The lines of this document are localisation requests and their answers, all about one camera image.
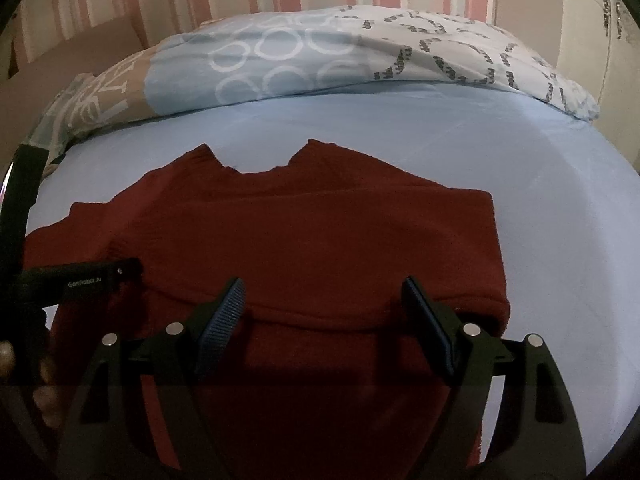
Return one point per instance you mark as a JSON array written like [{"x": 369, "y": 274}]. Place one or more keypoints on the light blue bed sheet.
[{"x": 566, "y": 202}]

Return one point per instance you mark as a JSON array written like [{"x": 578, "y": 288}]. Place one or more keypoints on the dark red knitted sweater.
[{"x": 327, "y": 379}]

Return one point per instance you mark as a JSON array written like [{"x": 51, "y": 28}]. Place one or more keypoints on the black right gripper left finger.
[{"x": 157, "y": 428}]

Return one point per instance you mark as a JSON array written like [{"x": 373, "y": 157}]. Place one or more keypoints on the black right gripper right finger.
[{"x": 536, "y": 435}]

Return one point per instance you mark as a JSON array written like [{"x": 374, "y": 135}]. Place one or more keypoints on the brown bed headboard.
[{"x": 26, "y": 95}]

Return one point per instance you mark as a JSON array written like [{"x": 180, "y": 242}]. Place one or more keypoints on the white wardrobe with stickers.
[{"x": 599, "y": 49}]

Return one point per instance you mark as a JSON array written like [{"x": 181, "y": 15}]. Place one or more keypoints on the patterned blue beige duvet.
[{"x": 268, "y": 55}]

